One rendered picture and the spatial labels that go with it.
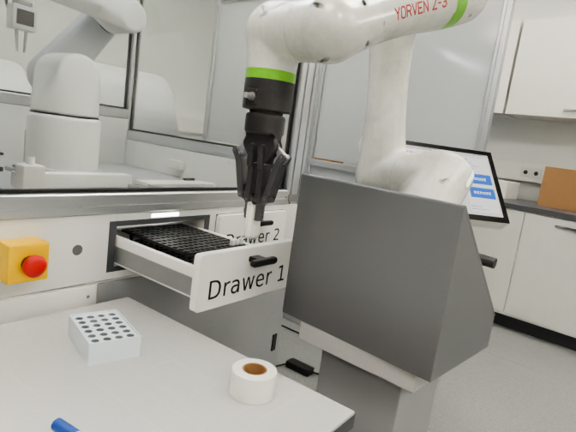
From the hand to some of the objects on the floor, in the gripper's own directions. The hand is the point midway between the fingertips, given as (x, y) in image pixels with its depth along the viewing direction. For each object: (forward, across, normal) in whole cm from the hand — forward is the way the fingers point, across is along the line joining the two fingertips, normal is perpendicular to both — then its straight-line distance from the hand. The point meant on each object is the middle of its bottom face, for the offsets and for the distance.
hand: (253, 219), depth 92 cm
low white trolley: (+99, +1, -38) cm, 106 cm away
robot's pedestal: (+99, +20, +28) cm, 105 cm away
